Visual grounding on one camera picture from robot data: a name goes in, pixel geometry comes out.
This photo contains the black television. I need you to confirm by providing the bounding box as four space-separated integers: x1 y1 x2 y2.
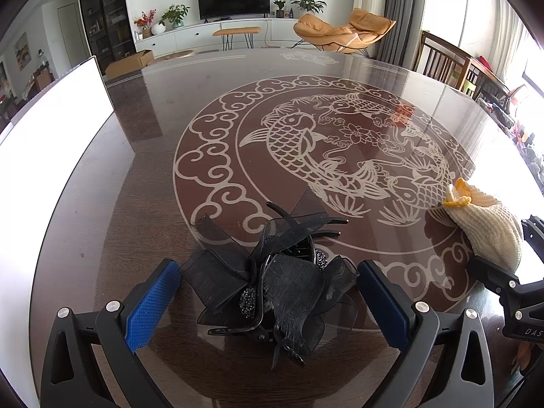
197 0 271 22

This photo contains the green potted plant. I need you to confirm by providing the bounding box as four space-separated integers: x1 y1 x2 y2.
159 4 190 30

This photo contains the person's right hand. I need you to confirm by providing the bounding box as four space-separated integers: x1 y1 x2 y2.
512 342 537 377

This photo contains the brown cardboard box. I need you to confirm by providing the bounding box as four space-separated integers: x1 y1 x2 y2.
104 50 154 79

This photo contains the white door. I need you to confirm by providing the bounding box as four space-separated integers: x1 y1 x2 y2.
57 3 79 69

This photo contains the wooden dining chair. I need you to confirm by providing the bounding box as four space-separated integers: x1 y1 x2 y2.
414 31 472 88

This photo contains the red flower bouquet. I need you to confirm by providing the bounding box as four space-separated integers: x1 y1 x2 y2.
134 8 157 39

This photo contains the framed wall painting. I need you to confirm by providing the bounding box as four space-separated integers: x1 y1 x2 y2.
14 32 31 71

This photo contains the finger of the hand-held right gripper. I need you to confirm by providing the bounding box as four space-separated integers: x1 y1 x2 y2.
521 215 544 247
466 255 521 302

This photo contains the dark display bookshelf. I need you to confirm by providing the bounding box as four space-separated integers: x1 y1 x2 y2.
78 0 137 58

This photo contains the cream knitted glove yellow cuff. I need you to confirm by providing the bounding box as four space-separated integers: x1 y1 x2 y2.
443 177 525 271

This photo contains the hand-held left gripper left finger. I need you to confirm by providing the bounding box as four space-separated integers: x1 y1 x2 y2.
40 258 183 408

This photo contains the orange lounge chair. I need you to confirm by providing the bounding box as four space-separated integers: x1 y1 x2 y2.
293 7 397 56

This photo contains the black bow hair clip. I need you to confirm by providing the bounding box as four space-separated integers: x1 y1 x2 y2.
181 187 361 370

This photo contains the grey curtain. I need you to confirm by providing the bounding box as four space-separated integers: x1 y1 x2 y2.
374 0 430 69

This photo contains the large leafy potted plant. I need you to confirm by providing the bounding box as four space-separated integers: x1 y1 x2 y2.
290 0 327 13

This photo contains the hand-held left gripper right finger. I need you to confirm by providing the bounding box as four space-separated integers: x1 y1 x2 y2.
357 259 496 408

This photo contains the white television cabinet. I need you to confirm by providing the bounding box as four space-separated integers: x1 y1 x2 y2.
135 18 311 56

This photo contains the orange bench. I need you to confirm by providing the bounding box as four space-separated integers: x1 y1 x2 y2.
212 27 261 51

